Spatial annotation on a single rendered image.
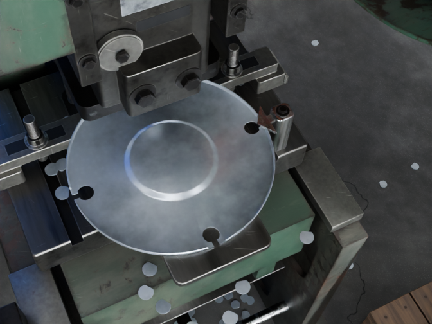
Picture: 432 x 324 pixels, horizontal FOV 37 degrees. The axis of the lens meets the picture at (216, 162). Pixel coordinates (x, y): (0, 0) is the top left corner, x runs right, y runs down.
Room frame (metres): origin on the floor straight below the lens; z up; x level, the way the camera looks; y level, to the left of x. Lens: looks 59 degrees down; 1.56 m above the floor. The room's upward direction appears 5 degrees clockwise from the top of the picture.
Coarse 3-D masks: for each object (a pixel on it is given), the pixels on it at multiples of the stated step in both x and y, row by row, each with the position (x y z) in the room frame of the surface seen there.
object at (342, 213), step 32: (320, 160) 0.56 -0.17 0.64; (320, 192) 0.50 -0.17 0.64; (320, 224) 0.47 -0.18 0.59; (352, 224) 0.46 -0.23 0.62; (288, 256) 0.51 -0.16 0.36; (320, 256) 0.44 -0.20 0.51; (352, 256) 0.44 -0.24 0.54; (256, 288) 0.56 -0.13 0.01; (288, 288) 0.48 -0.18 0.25; (320, 288) 0.42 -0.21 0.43; (288, 320) 0.45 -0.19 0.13; (320, 320) 0.49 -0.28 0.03
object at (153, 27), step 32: (96, 0) 0.47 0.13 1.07; (128, 0) 0.48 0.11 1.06; (160, 0) 0.50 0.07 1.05; (192, 0) 0.52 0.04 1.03; (96, 32) 0.46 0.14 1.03; (128, 32) 0.47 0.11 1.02; (160, 32) 0.50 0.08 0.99; (192, 32) 0.52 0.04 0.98; (128, 64) 0.47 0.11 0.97; (160, 64) 0.47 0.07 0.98; (192, 64) 0.49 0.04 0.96; (96, 96) 0.47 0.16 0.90; (128, 96) 0.45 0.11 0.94; (160, 96) 0.47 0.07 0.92
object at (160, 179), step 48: (192, 96) 0.57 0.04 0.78; (96, 144) 0.47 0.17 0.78; (144, 144) 0.48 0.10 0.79; (192, 144) 0.48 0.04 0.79; (240, 144) 0.49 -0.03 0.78; (96, 192) 0.40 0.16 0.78; (144, 192) 0.40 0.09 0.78; (192, 192) 0.41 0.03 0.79; (240, 192) 0.42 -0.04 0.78; (144, 240) 0.33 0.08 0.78; (192, 240) 0.34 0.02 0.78
